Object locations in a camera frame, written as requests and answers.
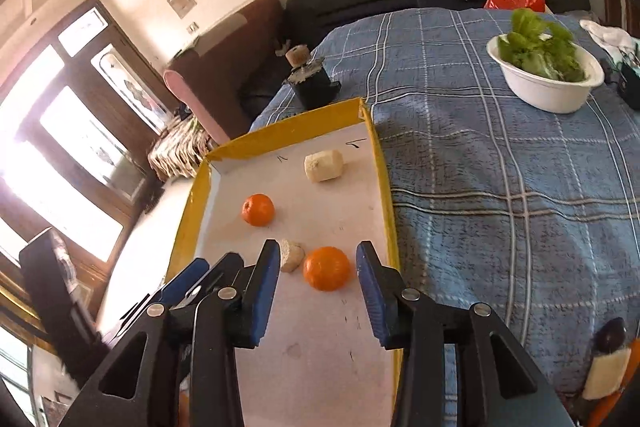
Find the black grinder with wooden knob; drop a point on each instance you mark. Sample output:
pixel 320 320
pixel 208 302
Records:
pixel 312 89

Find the small square wall plaque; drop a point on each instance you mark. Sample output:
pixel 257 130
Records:
pixel 181 1

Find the white cloth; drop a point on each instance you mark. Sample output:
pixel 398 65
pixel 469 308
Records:
pixel 605 37

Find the brown armchair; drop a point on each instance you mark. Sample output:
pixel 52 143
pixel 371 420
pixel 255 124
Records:
pixel 235 57

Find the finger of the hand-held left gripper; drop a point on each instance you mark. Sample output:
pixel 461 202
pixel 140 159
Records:
pixel 186 281
pixel 227 269

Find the black stand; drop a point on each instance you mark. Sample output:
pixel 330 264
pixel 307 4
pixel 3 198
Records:
pixel 55 287

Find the peeled banana piece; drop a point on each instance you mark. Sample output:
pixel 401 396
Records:
pixel 324 166

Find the wooden framed glass door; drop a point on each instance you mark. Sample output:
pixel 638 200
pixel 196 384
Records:
pixel 82 57

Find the yellow-edged cardboard tray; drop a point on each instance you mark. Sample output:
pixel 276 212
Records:
pixel 320 217

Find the green lettuce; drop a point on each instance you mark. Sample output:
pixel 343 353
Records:
pixel 540 47

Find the white bowl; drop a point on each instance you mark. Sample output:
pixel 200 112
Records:
pixel 545 93

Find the blue plaid blanket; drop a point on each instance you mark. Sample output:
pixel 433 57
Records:
pixel 475 182

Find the patterned brown cloth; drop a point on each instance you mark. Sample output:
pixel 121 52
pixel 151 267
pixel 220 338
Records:
pixel 175 149

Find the small orange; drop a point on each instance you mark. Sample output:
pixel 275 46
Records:
pixel 258 209
pixel 326 268

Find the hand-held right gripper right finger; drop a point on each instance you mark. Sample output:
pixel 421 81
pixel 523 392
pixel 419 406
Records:
pixel 374 302

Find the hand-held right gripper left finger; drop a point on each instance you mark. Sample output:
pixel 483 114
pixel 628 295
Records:
pixel 265 297

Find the dark purple passion fruit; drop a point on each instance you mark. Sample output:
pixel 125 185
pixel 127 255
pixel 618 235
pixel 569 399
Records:
pixel 611 336

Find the wall switch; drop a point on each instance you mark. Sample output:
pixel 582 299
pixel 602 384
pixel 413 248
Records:
pixel 192 27

